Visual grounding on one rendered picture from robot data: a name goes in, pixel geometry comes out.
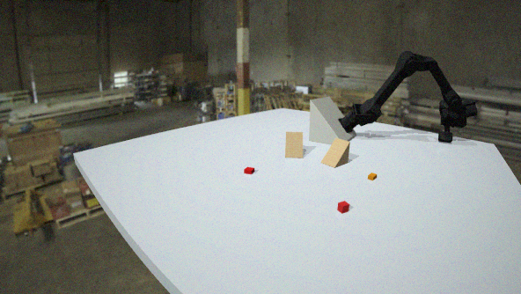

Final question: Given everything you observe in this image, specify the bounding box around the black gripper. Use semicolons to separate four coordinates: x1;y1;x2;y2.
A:
438;99;456;143

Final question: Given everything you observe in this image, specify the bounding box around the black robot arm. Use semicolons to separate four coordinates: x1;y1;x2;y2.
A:
339;51;478;133

